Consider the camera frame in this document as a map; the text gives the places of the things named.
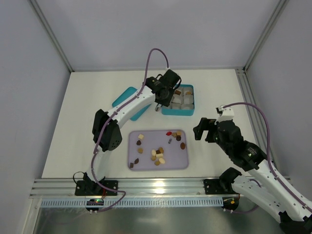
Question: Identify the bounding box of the brown oval chocolate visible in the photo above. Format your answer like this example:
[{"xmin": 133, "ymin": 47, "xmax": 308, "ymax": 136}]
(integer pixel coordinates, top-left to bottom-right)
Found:
[{"xmin": 180, "ymin": 142, "xmax": 186, "ymax": 150}]

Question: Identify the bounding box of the teal box lid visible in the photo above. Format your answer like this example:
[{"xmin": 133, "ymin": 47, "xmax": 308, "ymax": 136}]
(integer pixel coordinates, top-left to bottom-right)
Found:
[{"xmin": 111, "ymin": 86, "xmax": 152, "ymax": 122}]

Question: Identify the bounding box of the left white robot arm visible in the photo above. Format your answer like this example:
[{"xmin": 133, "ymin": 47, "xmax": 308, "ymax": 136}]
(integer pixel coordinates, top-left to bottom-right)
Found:
[{"xmin": 75, "ymin": 68, "xmax": 181, "ymax": 196}]

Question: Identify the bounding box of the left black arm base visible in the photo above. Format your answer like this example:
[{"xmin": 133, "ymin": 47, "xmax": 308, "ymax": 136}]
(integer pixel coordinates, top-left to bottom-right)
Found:
[{"xmin": 72, "ymin": 172, "xmax": 118, "ymax": 196}]

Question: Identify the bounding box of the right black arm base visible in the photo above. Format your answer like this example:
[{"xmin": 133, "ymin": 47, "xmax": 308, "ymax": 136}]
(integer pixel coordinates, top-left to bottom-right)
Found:
[{"xmin": 203, "ymin": 167, "xmax": 242, "ymax": 195}]

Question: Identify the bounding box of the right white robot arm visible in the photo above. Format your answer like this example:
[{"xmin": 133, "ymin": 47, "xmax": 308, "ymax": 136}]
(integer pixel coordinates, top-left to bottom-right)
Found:
[{"xmin": 193, "ymin": 117, "xmax": 312, "ymax": 234}]

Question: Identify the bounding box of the teal chocolate box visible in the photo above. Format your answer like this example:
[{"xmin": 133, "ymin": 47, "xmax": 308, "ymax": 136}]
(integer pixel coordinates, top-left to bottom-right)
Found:
[{"xmin": 161, "ymin": 84, "xmax": 195, "ymax": 116}]

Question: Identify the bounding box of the lilac plastic tray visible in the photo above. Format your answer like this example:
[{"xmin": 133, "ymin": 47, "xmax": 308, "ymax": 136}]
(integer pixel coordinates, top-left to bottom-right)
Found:
[{"xmin": 128, "ymin": 129, "xmax": 189, "ymax": 171}]

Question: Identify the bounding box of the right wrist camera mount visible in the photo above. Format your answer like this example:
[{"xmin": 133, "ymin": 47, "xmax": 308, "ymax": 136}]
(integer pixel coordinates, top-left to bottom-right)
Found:
[{"xmin": 216, "ymin": 105, "xmax": 234, "ymax": 123}]

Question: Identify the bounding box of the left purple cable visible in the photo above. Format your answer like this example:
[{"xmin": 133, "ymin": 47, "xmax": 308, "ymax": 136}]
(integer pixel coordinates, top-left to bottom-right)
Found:
[{"xmin": 85, "ymin": 48, "xmax": 171, "ymax": 212}]

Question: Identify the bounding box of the right aluminium frame post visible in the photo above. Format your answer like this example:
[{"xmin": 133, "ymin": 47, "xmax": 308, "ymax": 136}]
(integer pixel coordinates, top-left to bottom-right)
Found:
[{"xmin": 235, "ymin": 0, "xmax": 288, "ymax": 151}]

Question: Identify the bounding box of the aluminium frame post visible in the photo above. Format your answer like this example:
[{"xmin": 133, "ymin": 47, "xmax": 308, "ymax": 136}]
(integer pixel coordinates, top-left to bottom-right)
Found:
[
  {"xmin": 28, "ymin": 0, "xmax": 74, "ymax": 73},
  {"xmin": 235, "ymin": 0, "xmax": 288, "ymax": 151}
]

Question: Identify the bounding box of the left aluminium frame post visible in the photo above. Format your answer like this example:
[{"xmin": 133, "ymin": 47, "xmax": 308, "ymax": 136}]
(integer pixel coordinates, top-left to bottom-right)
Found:
[{"xmin": 28, "ymin": 0, "xmax": 74, "ymax": 73}]

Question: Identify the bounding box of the aluminium mounting rail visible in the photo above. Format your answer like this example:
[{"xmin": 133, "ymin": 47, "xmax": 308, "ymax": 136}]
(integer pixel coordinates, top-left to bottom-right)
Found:
[{"xmin": 29, "ymin": 177, "xmax": 291, "ymax": 198}]

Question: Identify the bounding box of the slotted cable duct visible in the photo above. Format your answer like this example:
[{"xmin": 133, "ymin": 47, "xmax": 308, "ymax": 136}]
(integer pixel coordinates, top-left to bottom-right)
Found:
[{"xmin": 41, "ymin": 197, "xmax": 223, "ymax": 209}]

